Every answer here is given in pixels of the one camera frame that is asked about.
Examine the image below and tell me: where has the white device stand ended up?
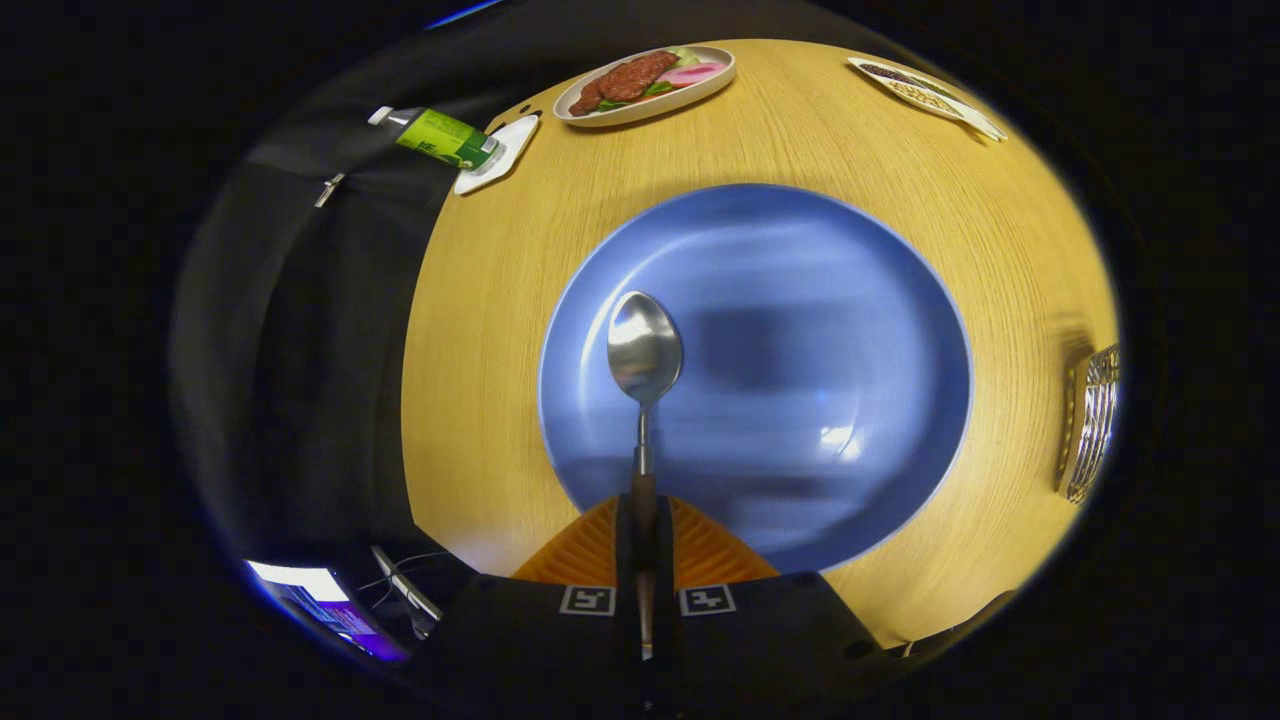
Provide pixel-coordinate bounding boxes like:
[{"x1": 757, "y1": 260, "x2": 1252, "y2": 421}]
[{"x1": 370, "y1": 545, "x2": 444, "y2": 626}]

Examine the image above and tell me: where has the metal mesh basket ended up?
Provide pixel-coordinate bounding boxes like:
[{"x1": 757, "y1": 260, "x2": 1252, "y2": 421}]
[{"x1": 1053, "y1": 343, "x2": 1121, "y2": 504}]

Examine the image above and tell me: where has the computer monitor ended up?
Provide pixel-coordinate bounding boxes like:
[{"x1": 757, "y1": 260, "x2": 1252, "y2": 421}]
[{"x1": 245, "y1": 560, "x2": 411, "y2": 663}]

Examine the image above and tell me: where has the beige food plate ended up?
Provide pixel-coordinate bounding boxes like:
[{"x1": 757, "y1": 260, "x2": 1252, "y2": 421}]
[{"x1": 552, "y1": 45, "x2": 738, "y2": 129}]

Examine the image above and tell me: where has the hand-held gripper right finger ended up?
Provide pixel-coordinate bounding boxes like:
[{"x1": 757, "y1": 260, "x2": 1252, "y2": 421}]
[{"x1": 650, "y1": 495, "x2": 891, "y2": 706}]

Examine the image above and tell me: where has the white square coaster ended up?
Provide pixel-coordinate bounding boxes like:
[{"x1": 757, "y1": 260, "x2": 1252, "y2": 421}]
[{"x1": 453, "y1": 113, "x2": 542, "y2": 197}]

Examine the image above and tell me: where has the pink ham slice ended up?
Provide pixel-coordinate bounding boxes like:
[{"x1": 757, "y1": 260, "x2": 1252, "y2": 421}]
[{"x1": 657, "y1": 62, "x2": 726, "y2": 89}]

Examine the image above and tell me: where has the brown steak piece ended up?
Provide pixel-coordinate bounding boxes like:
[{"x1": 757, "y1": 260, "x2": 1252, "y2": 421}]
[{"x1": 568, "y1": 50, "x2": 681, "y2": 117}]

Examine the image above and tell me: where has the wooden handle metal spoon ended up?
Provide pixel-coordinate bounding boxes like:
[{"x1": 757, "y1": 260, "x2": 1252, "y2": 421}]
[{"x1": 607, "y1": 290, "x2": 685, "y2": 661}]

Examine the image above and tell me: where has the white divided bean dish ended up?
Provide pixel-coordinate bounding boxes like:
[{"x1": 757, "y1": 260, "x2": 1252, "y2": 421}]
[{"x1": 846, "y1": 56, "x2": 1009, "y2": 143}]

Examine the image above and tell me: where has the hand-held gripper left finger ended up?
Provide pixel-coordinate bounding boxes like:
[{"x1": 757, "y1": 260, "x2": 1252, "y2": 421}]
[{"x1": 415, "y1": 493, "x2": 646, "y2": 706}]

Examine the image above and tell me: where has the blue round plate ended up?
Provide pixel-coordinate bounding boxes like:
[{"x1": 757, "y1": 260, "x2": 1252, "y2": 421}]
[{"x1": 538, "y1": 183, "x2": 973, "y2": 576}]

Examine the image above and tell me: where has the green label drink bottle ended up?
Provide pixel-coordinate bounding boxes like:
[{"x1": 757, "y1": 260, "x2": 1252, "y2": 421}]
[{"x1": 367, "y1": 105, "x2": 501, "y2": 173}]

